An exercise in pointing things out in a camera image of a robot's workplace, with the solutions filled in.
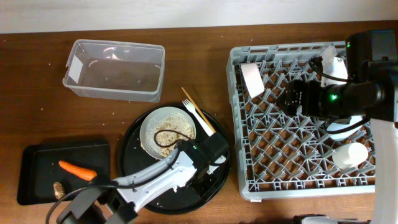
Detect rice and peanut shells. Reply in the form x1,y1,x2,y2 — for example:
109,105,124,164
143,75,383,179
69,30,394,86
147,113,196,157

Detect grey plate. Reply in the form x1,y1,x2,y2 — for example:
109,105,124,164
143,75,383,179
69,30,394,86
139,106,197,160

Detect pink bowl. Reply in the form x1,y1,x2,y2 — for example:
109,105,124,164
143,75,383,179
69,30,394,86
241,63,265,98

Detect rectangular black tray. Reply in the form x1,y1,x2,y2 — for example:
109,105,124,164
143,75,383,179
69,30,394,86
17,139,110,205

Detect white plastic fork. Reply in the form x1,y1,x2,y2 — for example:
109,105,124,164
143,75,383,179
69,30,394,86
182,99,214,136

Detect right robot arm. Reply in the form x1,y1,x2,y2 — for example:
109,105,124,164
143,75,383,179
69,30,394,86
277,30,397,223

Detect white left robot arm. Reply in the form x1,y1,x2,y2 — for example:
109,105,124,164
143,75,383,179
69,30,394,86
56,133,229,223

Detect white cup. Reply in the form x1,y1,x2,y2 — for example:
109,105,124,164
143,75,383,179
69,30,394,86
332,142,369,169

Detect brown mushroom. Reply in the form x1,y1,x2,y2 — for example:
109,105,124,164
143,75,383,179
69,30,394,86
53,182,65,200

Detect grey dishwasher rack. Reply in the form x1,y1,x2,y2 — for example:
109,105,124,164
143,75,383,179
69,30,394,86
226,42,376,202

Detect wooden chopstick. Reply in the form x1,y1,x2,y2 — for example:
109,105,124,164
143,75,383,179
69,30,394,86
181,87,216,133

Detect white bowl in rack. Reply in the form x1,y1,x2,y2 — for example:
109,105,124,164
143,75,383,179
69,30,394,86
320,45,363,141

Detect round black tray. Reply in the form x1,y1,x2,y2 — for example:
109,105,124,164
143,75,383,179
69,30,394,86
118,108,231,215

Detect clear plastic bin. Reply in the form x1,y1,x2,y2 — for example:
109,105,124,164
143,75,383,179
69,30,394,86
62,39,165,103

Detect orange carrot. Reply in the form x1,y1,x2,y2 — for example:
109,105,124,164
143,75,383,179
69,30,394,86
58,161,97,181

